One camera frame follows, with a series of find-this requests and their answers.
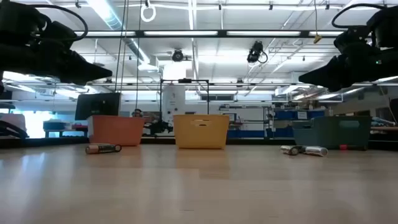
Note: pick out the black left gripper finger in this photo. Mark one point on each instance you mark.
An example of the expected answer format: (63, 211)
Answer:
(90, 79)
(81, 67)

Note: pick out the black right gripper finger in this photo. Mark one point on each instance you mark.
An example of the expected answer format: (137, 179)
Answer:
(323, 85)
(329, 73)

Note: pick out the orange plastic bin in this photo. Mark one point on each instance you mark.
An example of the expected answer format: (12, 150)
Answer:
(116, 130)

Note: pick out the silver black red battery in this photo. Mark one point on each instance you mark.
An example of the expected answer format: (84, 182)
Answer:
(315, 151)
(289, 150)

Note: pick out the black copper Duracell battery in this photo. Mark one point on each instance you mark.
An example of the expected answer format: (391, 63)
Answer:
(102, 149)

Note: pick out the yellow plastic bin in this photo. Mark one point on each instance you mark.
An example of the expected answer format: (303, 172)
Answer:
(200, 133)

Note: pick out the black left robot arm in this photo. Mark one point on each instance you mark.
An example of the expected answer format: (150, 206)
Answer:
(12, 18)

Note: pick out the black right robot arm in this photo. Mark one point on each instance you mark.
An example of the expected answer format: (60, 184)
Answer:
(387, 28)

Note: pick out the black computer monitor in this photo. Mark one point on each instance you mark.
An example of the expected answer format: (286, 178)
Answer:
(98, 105)

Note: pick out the yellow hanging tag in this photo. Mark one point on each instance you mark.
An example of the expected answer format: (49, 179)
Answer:
(317, 39)

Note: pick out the blue storage bin shelf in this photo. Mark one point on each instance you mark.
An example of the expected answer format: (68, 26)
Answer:
(286, 115)

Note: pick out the teal plastic bin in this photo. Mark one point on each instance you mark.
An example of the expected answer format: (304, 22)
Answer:
(332, 133)

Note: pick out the person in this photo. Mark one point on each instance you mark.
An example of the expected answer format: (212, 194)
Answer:
(136, 112)

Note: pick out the blue workbench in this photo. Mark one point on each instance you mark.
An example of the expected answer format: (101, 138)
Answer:
(54, 126)

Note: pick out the black office chair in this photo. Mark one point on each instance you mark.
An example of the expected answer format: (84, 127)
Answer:
(12, 129)

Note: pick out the black floor equipment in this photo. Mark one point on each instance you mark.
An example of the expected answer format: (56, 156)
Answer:
(158, 127)

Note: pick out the white cabinet machine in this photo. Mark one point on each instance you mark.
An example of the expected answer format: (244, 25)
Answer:
(174, 102)

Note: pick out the blue cabinet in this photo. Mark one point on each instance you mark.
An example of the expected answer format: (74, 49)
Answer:
(248, 133)

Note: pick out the small lit screen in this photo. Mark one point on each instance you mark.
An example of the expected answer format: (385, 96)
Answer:
(233, 117)

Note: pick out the silver air duct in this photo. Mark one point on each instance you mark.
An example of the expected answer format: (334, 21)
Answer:
(308, 93)

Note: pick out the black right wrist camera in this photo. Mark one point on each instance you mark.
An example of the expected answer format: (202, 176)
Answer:
(351, 39)

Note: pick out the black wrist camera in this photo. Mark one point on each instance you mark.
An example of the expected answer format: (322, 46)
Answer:
(59, 31)
(351, 39)

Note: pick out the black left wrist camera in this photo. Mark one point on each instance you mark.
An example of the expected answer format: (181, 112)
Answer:
(59, 31)

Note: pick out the silver ceiling duct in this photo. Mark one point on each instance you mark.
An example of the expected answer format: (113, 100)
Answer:
(109, 18)

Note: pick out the thin black stand frame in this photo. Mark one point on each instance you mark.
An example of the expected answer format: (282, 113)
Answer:
(160, 102)

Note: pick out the black hanging camera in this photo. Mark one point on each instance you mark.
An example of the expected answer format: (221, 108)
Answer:
(255, 51)

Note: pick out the black aluminium table frame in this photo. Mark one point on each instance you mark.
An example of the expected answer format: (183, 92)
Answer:
(264, 141)

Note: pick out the black ceiling dome camera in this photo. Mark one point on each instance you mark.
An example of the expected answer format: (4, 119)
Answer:
(178, 55)

